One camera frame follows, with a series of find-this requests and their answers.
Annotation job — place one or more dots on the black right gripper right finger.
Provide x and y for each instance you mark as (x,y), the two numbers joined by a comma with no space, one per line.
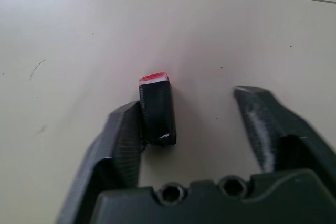
(262,124)

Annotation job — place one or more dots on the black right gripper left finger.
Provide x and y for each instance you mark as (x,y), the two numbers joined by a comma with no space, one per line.
(123,140)

